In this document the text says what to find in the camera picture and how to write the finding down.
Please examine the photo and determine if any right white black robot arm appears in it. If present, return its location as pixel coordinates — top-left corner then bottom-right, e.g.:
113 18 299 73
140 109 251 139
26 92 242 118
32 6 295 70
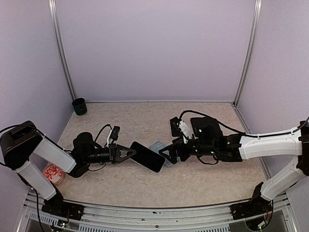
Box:
159 116 309 219

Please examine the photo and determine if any left aluminium frame post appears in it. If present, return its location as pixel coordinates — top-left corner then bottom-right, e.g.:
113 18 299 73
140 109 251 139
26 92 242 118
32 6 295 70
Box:
48 0 77 101

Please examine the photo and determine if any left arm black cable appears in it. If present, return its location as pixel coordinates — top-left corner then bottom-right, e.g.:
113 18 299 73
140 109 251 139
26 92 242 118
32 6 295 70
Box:
0 123 113 171

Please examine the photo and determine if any red white round dish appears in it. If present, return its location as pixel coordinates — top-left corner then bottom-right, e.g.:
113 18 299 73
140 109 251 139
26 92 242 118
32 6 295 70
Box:
42 164 65 185

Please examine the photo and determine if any front aluminium rail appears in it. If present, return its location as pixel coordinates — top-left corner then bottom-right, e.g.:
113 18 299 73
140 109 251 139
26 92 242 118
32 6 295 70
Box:
13 192 300 232

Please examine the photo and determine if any large black smartphone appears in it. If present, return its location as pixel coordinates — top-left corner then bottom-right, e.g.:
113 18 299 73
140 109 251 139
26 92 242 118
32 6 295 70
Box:
190 117 219 133

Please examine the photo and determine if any right aluminium frame post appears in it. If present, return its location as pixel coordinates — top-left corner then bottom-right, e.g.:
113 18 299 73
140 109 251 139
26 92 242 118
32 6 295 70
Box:
233 0 262 108

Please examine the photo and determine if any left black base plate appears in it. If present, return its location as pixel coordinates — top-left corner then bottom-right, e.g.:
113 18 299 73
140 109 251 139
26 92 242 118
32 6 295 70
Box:
42 196 84 221

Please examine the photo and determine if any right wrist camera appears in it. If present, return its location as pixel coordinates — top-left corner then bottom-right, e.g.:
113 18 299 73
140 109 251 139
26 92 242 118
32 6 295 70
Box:
178 120 193 144

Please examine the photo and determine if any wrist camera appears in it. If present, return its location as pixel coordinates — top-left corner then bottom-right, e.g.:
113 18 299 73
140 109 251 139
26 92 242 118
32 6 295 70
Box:
106 126 120 147
178 120 193 144

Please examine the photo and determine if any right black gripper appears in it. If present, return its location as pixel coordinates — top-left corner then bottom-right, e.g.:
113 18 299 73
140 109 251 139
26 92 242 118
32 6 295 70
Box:
158 135 216 164

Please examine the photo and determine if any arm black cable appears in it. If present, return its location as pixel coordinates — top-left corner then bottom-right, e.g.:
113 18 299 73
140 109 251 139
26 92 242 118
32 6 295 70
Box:
178 110 309 165
0 123 113 171

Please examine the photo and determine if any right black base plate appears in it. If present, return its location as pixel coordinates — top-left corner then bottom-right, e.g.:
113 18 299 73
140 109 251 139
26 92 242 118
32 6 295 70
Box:
230 193 272 220

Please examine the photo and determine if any light blue phone case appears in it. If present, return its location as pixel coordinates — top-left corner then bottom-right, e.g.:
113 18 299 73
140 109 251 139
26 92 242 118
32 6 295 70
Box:
149 141 173 168

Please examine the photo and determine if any dark green cup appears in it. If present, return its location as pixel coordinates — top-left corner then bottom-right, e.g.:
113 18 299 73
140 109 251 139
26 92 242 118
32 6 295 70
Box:
72 98 87 116

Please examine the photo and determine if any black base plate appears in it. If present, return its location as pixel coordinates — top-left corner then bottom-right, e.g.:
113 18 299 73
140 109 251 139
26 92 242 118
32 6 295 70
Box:
42 196 84 221
230 193 272 220

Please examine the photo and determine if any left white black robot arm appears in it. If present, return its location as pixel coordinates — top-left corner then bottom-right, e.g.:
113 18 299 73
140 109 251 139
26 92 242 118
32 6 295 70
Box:
0 121 137 215

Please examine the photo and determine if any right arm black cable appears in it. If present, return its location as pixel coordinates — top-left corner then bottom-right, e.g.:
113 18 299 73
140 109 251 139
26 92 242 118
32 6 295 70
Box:
178 110 309 165

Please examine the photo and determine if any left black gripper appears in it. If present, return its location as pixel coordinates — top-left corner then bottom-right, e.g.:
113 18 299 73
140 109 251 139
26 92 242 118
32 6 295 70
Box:
83 143 137 164

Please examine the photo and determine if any aluminium frame post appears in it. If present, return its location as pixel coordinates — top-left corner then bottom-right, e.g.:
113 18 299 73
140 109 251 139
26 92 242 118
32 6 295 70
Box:
48 0 77 101
233 0 262 108

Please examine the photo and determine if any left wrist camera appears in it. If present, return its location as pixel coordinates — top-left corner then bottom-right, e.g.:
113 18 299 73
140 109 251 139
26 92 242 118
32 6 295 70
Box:
106 126 120 147

